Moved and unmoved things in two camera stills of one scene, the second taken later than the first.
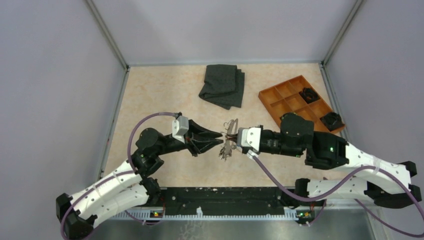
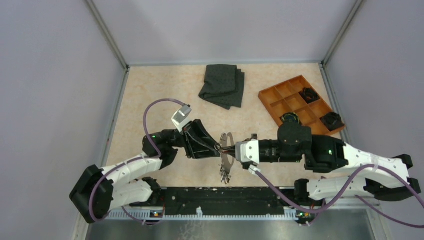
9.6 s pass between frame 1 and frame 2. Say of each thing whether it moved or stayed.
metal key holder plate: moved
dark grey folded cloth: stayed
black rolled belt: stayed
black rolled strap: stayed
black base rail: stayed
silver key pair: moved
